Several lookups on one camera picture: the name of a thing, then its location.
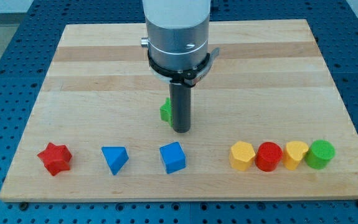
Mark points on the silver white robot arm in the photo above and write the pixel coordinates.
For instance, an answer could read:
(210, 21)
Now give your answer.
(177, 41)

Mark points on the green star block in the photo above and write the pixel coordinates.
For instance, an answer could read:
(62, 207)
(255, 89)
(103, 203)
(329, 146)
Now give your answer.
(165, 112)

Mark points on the blue cube block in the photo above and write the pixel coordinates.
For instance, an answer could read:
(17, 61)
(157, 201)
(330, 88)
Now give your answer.
(173, 157)

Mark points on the red star block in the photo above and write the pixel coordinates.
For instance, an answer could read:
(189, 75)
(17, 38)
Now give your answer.
(56, 158)

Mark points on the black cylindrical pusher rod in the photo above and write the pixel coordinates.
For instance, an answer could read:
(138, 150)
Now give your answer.
(180, 97)

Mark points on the yellow hexagon block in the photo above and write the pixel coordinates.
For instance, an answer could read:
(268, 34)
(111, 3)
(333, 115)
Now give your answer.
(241, 155)

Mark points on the blue triangle block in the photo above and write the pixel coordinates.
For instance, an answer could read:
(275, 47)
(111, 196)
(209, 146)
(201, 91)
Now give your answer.
(116, 157)

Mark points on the wooden board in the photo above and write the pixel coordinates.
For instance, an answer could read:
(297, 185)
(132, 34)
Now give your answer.
(269, 83)

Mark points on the red cylinder block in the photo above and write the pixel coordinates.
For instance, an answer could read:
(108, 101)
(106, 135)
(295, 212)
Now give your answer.
(268, 156)

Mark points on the yellow heart block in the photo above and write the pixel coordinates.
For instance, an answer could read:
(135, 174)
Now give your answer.
(293, 154)

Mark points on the green cylinder block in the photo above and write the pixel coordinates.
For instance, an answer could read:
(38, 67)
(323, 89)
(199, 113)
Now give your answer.
(320, 153)

